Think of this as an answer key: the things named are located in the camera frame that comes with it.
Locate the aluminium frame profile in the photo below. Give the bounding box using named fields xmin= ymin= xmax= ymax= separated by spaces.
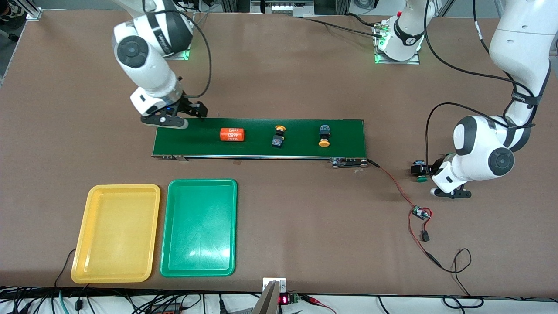
xmin=17 ymin=0 xmax=43 ymax=20

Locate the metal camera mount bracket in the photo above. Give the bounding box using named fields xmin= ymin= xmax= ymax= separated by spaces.
xmin=252 ymin=277 xmax=287 ymax=314

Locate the yellow plastic tray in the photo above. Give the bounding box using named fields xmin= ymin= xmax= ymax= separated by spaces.
xmin=71 ymin=184 xmax=161 ymax=284

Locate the green conveyor belt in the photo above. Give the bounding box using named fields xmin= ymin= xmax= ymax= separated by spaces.
xmin=151 ymin=117 xmax=369 ymax=168

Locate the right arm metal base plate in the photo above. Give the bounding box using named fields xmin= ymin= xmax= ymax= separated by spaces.
xmin=168 ymin=12 xmax=195 ymax=61

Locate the red and black wire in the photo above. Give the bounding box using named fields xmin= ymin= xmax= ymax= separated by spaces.
xmin=367 ymin=159 xmax=473 ymax=297

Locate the long black table cable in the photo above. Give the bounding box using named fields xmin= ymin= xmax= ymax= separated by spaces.
xmin=301 ymin=17 xmax=384 ymax=38

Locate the black base connector cable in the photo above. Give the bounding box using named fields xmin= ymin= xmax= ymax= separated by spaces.
xmin=347 ymin=12 xmax=381 ymax=27

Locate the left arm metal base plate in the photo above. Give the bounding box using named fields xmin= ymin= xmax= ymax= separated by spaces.
xmin=374 ymin=22 xmax=422 ymax=65

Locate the red alligator clip wire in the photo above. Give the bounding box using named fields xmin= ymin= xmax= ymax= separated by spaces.
xmin=301 ymin=294 xmax=337 ymax=314

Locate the white light module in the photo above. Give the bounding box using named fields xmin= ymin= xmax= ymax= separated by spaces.
xmin=250 ymin=0 xmax=315 ymax=14

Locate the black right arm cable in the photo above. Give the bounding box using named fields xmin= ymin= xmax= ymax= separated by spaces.
xmin=144 ymin=0 xmax=213 ymax=99

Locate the green plastic tray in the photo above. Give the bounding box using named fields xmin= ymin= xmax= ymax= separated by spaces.
xmin=160 ymin=179 xmax=238 ymax=278

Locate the thin black cable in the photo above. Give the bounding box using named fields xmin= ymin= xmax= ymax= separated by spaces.
xmin=54 ymin=249 xmax=77 ymax=288

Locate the looped black cable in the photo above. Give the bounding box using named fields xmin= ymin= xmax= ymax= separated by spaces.
xmin=442 ymin=296 xmax=484 ymax=309

